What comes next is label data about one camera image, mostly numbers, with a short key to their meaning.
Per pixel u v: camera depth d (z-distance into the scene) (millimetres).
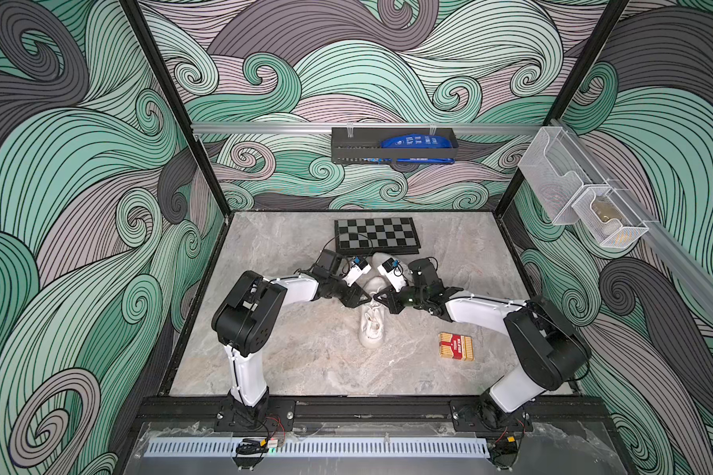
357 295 835
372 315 855
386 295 820
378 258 1020
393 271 809
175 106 880
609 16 714
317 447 697
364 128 936
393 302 778
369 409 774
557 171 780
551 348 450
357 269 848
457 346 833
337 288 815
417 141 922
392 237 1069
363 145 946
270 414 727
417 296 713
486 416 668
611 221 637
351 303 832
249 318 497
